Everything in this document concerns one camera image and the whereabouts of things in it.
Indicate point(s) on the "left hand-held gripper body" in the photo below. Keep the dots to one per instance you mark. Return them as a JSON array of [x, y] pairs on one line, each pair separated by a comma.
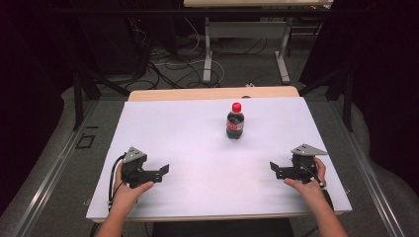
[[132, 166]]

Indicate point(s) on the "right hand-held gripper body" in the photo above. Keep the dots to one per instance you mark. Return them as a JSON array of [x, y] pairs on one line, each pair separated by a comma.
[[304, 161]]

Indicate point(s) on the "cola bottle with red cap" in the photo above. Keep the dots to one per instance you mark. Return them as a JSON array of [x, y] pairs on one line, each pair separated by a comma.
[[235, 123]]

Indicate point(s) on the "person's right hand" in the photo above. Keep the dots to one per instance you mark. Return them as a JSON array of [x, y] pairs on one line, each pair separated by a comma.
[[309, 191]]

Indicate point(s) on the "person's left hand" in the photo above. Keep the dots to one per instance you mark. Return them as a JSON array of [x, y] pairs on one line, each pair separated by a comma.
[[126, 196]]

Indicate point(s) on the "white table mat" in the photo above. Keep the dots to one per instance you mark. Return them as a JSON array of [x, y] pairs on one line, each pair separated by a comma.
[[210, 158]]

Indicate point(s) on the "black metal stand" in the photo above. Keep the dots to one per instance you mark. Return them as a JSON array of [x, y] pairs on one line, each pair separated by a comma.
[[347, 98], [78, 98]]

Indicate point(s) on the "light wooden table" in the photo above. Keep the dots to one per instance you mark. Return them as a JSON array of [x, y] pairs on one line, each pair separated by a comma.
[[197, 93]]

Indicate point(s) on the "dark curtain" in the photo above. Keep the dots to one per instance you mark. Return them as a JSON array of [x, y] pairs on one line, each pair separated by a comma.
[[29, 82], [385, 82]]

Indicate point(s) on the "desk with white metal legs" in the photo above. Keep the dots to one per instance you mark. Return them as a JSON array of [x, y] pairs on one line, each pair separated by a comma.
[[250, 29]]

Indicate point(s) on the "metal floor rail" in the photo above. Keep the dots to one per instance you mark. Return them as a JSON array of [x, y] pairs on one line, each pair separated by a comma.
[[369, 171], [49, 177]]

